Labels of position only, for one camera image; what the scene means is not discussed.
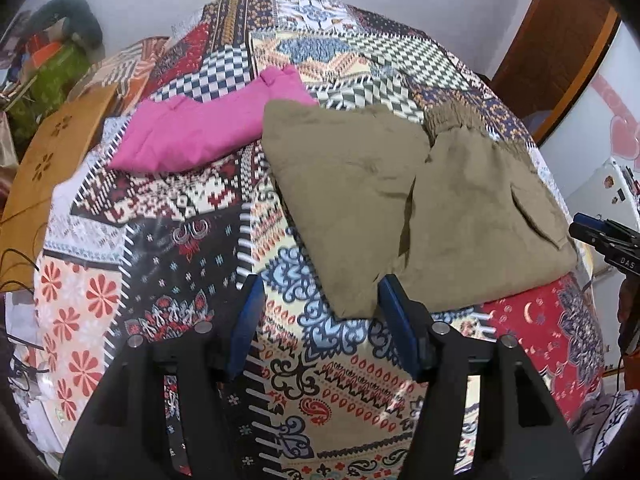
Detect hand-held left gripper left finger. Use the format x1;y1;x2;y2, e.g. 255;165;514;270
59;274;266;480

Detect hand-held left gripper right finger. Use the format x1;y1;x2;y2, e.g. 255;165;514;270
377;273;586;480

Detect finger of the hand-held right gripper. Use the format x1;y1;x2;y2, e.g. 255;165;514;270
568;224;640;276
573;213;640;242

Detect olive green pants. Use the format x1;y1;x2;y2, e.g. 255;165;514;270
262;99;580;320

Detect person's right hand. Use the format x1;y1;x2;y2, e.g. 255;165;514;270
618;280;640;326

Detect patchwork patterned blanket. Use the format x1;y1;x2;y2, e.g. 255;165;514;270
30;0;608;480

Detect brown wooden door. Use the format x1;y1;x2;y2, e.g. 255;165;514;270
490;0;622;144

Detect white patterned cloth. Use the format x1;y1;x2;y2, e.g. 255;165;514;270
570;389;637;472

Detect folded pink cloth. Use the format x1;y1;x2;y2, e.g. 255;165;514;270
107;65;319;174

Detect brown board with flower cutouts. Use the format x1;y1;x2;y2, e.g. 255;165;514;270
0;82;119;282

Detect green bag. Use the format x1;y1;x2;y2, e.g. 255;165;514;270
7;42;94;137

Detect orange box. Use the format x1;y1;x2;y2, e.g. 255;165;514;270
25;41;62;69

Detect grey plush toy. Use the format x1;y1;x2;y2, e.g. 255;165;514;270
27;0;104;49

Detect black cable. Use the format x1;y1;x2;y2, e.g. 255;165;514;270
0;247;39;294

